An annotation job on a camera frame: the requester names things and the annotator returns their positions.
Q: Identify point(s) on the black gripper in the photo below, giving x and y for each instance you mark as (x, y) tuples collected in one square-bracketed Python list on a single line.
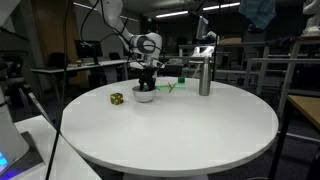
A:
[(146, 76)]

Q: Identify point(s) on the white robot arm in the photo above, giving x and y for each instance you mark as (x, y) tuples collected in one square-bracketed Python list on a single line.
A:
[(148, 45)]

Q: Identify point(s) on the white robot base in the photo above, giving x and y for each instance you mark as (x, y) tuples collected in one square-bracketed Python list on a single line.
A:
[(18, 153)]

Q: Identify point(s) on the white bowl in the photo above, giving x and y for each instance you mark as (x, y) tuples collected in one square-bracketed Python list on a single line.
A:
[(143, 95)]

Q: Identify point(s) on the steel water bottle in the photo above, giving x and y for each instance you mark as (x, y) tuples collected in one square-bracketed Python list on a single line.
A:
[(205, 78)]

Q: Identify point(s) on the long green stick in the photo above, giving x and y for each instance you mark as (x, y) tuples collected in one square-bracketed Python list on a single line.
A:
[(165, 87)]

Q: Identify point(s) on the white background desk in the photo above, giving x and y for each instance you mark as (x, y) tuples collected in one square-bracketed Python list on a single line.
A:
[(107, 68)]

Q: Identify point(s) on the multicoloured puzzle cube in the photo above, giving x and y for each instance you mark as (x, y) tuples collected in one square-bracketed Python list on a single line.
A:
[(116, 98)]

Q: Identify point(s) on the small green cube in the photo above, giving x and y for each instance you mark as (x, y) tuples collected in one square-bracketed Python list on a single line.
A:
[(181, 80)]

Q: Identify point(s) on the black computer monitor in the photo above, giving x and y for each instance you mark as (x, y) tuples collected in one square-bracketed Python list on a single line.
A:
[(89, 49)]

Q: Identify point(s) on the white side table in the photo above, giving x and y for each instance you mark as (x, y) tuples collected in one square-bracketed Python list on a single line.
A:
[(67, 164)]

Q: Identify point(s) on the blue hanging cloth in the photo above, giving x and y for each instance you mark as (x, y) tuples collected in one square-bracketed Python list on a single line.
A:
[(259, 12)]

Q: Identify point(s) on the metal shelving rack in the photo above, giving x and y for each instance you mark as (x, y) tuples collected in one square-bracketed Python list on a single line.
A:
[(291, 62)]

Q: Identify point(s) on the wooden side table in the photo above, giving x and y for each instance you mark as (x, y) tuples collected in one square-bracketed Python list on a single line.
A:
[(309, 107)]

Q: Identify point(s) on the white humanoid figure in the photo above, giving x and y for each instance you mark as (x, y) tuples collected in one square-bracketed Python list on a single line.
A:
[(312, 8)]

